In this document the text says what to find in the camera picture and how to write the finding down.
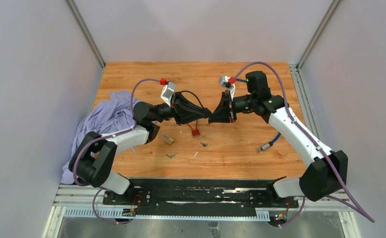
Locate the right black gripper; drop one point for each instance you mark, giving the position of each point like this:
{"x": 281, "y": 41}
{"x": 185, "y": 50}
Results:
{"x": 223, "y": 113}

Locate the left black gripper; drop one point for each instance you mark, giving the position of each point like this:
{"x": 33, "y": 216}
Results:
{"x": 184, "y": 111}

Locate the black cable lock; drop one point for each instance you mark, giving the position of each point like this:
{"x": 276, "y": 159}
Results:
{"x": 198, "y": 101}

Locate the red cable lock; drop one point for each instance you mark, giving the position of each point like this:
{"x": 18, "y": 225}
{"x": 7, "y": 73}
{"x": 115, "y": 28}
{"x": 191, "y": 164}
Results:
{"x": 194, "y": 130}

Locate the brass padlock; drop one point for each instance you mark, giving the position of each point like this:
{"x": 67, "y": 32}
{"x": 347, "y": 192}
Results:
{"x": 167, "y": 138}

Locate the brass padlock keys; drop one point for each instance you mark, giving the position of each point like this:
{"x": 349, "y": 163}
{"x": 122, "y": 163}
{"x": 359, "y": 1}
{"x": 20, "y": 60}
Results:
{"x": 170, "y": 156}

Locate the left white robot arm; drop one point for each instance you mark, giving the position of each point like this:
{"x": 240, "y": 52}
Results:
{"x": 93, "y": 160}

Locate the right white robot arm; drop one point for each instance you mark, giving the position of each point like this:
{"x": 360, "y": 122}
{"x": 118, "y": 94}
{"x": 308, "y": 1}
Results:
{"x": 326, "y": 170}

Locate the lavender cloth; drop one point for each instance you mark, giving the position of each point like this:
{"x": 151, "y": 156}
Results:
{"x": 108, "y": 116}

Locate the blue cable lock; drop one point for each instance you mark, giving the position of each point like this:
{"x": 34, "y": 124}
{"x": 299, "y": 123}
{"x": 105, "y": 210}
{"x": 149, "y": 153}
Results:
{"x": 268, "y": 144}

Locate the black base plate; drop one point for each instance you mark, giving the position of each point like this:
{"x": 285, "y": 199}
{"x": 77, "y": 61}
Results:
{"x": 227, "y": 198}

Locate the aluminium frame rails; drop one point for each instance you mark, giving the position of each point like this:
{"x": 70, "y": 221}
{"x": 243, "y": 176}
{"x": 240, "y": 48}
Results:
{"x": 72, "y": 217}

